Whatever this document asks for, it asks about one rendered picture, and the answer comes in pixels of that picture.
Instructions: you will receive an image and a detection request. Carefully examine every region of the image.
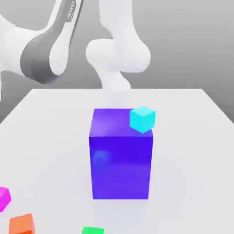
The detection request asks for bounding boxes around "large purple box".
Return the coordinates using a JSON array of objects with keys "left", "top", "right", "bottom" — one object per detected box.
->
[{"left": 89, "top": 108, "right": 154, "bottom": 200}]

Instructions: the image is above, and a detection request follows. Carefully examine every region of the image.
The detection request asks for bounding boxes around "small magenta cube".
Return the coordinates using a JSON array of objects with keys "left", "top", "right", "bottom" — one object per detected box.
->
[{"left": 0, "top": 186, "right": 12, "bottom": 213}]

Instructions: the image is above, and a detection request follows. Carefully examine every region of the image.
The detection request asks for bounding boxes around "small orange cube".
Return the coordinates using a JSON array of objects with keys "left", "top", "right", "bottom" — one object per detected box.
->
[{"left": 8, "top": 213, "right": 35, "bottom": 234}]

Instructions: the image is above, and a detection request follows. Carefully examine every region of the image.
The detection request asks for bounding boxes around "small cyan cube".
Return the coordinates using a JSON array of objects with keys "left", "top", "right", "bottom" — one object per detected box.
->
[{"left": 129, "top": 106, "right": 156, "bottom": 134}]

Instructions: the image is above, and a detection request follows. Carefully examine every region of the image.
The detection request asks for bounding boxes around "small green cube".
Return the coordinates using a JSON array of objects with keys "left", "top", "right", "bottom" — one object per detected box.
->
[{"left": 81, "top": 226, "right": 105, "bottom": 234}]

